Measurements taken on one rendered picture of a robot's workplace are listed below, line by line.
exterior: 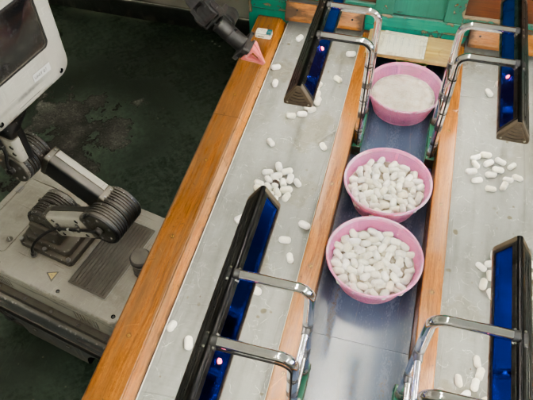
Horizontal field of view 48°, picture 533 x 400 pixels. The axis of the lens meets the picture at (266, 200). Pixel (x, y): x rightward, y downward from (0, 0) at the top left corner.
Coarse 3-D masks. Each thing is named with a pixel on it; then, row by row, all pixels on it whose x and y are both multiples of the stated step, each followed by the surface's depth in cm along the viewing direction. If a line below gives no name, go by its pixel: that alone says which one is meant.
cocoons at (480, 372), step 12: (480, 156) 188; (468, 168) 185; (492, 168) 185; (480, 180) 182; (504, 180) 182; (516, 180) 183; (480, 264) 163; (480, 288) 159; (480, 360) 146; (480, 372) 144; (456, 384) 143
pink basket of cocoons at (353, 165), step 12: (360, 156) 188; (372, 156) 190; (396, 156) 189; (408, 156) 187; (348, 168) 185; (420, 168) 185; (348, 180) 185; (348, 192) 178; (360, 204) 175; (420, 204) 180; (384, 216) 175; (396, 216) 175; (408, 216) 179
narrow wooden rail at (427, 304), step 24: (456, 96) 204; (456, 120) 197; (432, 168) 193; (432, 192) 179; (432, 216) 172; (432, 240) 167; (432, 264) 162; (432, 288) 158; (432, 312) 153; (432, 336) 149; (432, 360) 145; (432, 384) 141
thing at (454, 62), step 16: (464, 32) 174; (496, 32) 171; (512, 32) 169; (448, 64) 183; (496, 64) 161; (512, 64) 160; (448, 80) 170; (448, 96) 173; (432, 128) 202; (432, 144) 189; (432, 160) 193
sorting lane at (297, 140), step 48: (288, 48) 226; (336, 48) 225; (336, 96) 209; (240, 144) 195; (288, 144) 194; (240, 192) 182; (192, 288) 161; (192, 336) 153; (240, 336) 152; (144, 384) 145; (240, 384) 144
